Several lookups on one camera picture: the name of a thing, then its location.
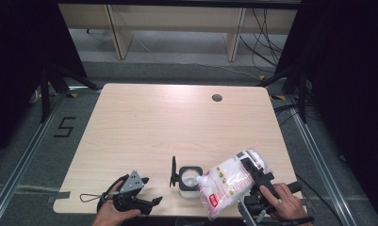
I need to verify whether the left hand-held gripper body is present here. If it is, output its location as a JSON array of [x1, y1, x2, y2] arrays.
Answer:
[[96, 169, 153, 217]]

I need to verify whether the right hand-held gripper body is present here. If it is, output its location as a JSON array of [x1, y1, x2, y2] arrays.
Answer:
[[238, 170, 304, 226]]

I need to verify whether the clear bag of white granules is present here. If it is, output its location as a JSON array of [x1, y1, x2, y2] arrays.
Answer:
[[195, 147, 273, 221]]

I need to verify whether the glass jar with black lid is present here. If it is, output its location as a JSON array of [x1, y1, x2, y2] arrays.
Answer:
[[169, 155, 205, 199]]

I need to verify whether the person's left hand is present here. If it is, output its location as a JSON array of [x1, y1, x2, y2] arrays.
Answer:
[[90, 180, 142, 226]]

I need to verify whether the person's right hand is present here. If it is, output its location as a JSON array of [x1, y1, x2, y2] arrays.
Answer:
[[258, 182, 306, 223]]

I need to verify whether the grey tape strip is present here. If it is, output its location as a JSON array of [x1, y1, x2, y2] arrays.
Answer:
[[47, 190, 72, 203]]

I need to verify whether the black metal stand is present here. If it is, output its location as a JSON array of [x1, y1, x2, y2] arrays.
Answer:
[[256, 65, 309, 124], [39, 61, 100, 124]]

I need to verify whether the black curtain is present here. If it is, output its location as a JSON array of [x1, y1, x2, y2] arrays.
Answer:
[[274, 0, 378, 218], [0, 0, 88, 165]]

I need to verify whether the light wooden shelf unit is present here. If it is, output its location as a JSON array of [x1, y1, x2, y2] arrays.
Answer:
[[58, 3, 300, 63]]

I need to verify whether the thin black cord loop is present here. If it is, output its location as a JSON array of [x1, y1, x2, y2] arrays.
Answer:
[[79, 193, 106, 203]]

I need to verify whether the black wrist strap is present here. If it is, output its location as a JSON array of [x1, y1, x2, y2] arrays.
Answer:
[[261, 215, 316, 226]]

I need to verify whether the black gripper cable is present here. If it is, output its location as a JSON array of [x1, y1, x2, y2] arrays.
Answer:
[[298, 173, 336, 218]]

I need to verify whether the aluminium floor rail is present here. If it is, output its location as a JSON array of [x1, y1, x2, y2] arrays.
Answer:
[[0, 92, 69, 226], [286, 95, 352, 226]]

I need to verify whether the bundle of black cables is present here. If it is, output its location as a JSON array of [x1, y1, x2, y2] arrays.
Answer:
[[238, 8, 288, 73]]

